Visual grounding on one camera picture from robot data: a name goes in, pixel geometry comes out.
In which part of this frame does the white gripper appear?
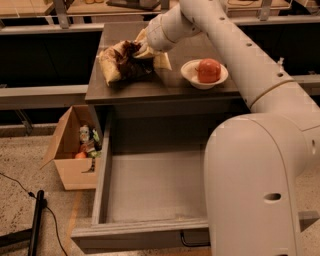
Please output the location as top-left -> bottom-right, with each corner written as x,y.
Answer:
133,15 -> 173,59

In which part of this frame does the brown chip bag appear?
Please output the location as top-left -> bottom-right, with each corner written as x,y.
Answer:
98,40 -> 171,85

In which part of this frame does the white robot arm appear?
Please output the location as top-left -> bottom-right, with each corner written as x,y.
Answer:
142,0 -> 320,256

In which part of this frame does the grey cabinet counter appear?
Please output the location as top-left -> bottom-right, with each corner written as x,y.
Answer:
84,18 -> 254,134

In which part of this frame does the grey open drawer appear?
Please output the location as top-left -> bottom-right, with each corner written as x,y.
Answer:
70,111 -> 320,254

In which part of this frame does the white bowl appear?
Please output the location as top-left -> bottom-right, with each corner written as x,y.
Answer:
181,59 -> 228,90

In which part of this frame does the red apple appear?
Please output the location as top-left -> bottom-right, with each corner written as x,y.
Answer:
197,58 -> 221,83

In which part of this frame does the green packet in box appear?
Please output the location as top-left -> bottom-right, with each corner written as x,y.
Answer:
92,129 -> 101,144

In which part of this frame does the white bottle in box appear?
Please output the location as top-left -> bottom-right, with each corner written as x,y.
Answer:
79,125 -> 90,143

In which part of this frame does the orange fruit in box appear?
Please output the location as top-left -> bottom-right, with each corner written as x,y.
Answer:
74,152 -> 87,159

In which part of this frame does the clear sanitizer bottle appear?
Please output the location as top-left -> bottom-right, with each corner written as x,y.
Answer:
277,57 -> 284,66

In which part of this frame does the cardboard box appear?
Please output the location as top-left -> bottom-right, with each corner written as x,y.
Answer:
41,105 -> 101,190

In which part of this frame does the black metal stand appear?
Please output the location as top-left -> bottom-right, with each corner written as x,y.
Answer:
0,190 -> 46,256

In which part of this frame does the black cable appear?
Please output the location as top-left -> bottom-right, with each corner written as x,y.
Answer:
0,171 -> 69,256

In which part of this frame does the black drawer handle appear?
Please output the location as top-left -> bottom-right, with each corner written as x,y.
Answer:
180,231 -> 211,248

